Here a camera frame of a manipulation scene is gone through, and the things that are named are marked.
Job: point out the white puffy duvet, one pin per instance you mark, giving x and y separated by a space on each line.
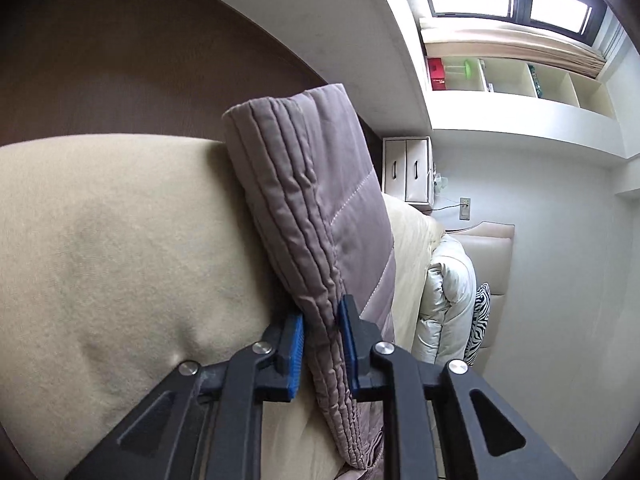
445 290

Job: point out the green topped stand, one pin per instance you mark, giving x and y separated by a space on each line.
467 67

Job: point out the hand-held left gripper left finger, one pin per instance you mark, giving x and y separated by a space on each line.
296 355

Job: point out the white wall shelf unit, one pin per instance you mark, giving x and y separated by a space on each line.
500 110

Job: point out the red box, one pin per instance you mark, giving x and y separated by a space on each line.
436 74

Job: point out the beige bed sheet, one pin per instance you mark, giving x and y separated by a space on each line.
125 260

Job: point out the wall power outlet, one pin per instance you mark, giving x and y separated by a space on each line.
465 208

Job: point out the mauve quilted jacket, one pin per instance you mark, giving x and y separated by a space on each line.
310 185

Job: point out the small white two-door cabinet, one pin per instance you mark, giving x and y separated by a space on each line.
407 170

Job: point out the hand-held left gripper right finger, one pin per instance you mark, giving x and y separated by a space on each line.
347 345

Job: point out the beige padded headboard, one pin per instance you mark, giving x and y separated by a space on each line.
495 260

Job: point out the zebra print pillow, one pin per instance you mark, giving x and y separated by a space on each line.
477 320

